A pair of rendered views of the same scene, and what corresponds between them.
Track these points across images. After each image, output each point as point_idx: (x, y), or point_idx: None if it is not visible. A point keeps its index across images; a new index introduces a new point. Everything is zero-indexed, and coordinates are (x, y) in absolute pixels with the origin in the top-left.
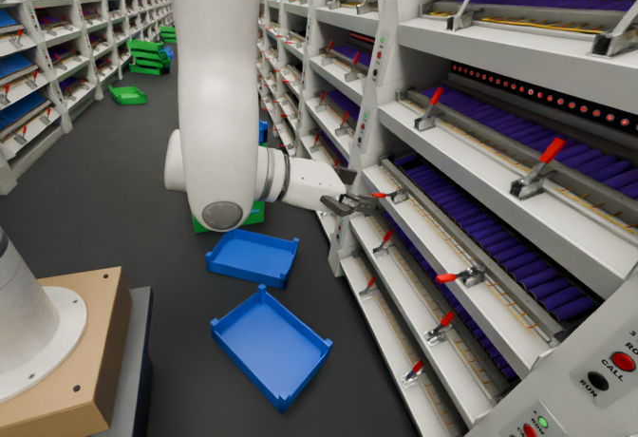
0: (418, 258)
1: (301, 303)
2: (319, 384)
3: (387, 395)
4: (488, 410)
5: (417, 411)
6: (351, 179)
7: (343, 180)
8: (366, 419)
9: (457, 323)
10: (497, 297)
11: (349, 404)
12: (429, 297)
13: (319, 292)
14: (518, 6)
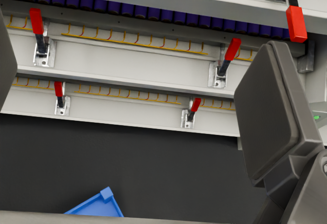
0: (102, 8)
1: (9, 202)
2: (136, 217)
3: (171, 141)
4: (325, 86)
5: (215, 128)
6: (3, 54)
7: None
8: (185, 176)
9: (224, 39)
10: None
11: (167, 188)
12: (165, 41)
13: (2, 164)
14: None
